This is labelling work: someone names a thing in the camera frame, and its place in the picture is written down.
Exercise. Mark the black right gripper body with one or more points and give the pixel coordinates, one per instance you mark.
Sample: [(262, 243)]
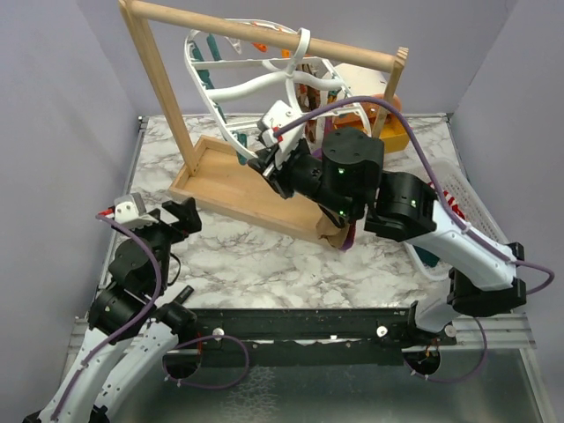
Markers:
[(300, 173)]

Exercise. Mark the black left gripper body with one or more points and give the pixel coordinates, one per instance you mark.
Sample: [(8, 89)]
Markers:
[(162, 235)]

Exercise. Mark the brown ribbed sock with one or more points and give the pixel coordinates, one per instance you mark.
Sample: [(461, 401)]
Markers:
[(328, 231)]

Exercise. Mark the maroon striped sock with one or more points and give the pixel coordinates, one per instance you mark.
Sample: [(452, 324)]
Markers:
[(349, 238), (328, 125)]

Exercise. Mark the white oval clip hanger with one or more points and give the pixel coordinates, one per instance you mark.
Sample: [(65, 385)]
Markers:
[(278, 71)]

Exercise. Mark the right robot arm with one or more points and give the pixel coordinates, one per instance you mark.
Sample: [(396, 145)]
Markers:
[(348, 183)]

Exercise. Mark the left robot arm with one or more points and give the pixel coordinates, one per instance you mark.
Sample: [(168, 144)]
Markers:
[(127, 332)]

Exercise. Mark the wooden hanger rack stand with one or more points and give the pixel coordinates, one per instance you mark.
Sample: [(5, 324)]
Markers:
[(211, 172)]

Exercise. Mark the argyle patterned sock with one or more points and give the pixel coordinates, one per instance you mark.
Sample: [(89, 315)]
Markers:
[(308, 99)]

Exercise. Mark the red white striped sock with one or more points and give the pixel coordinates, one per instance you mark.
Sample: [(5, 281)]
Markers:
[(450, 200)]

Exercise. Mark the white plastic basket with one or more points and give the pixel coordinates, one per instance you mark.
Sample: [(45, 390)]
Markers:
[(466, 204)]

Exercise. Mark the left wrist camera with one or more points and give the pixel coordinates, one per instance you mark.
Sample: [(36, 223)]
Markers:
[(129, 211)]

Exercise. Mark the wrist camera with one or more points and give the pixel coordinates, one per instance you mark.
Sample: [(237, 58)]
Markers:
[(279, 115), (129, 211)]

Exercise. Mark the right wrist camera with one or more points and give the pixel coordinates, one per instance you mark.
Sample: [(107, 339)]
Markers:
[(279, 115)]

